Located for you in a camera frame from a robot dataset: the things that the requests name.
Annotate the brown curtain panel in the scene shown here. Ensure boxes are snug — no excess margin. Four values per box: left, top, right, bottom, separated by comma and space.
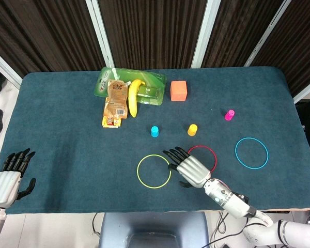
250, 0, 310, 98
0, 0, 105, 78
201, 0, 285, 68
98, 0, 207, 70

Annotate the white frame post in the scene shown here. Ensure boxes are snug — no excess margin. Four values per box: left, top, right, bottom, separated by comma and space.
191, 0, 222, 69
85, 0, 115, 69
244, 0, 292, 67
0, 45, 23, 90
293, 74, 310, 104

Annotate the yellow ring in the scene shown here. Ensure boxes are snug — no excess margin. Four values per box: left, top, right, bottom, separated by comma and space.
136, 154, 172, 189

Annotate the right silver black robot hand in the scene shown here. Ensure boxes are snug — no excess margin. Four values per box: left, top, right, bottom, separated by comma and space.
162, 146, 212, 189

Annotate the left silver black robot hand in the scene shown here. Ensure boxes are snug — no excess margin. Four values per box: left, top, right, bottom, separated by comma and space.
0, 148, 37, 209

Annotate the orange foam cube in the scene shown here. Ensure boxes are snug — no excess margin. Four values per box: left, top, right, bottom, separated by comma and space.
170, 80, 189, 102

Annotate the black floor cable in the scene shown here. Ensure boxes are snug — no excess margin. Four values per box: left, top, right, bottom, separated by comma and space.
92, 212, 102, 236
208, 211, 249, 248

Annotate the orange spout pouch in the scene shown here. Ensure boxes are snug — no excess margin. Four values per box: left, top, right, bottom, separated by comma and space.
103, 80, 132, 119

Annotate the teal table cloth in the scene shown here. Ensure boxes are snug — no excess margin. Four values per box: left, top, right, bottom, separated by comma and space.
1, 66, 310, 215

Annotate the red ring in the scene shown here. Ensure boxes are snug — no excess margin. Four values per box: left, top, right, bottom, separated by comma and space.
187, 145, 218, 173

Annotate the grey blue chair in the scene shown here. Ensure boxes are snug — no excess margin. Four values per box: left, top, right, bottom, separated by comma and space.
98, 211, 210, 248

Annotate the green blister package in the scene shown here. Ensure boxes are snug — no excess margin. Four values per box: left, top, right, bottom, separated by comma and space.
94, 67, 168, 106

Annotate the blue ring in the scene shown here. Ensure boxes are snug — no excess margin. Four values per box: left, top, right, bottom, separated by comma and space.
235, 137, 269, 170

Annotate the yellow banana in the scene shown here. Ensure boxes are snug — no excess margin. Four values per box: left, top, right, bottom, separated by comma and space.
128, 79, 146, 118

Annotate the yellow red snack box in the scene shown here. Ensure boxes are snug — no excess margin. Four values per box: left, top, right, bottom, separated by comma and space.
101, 116, 122, 129

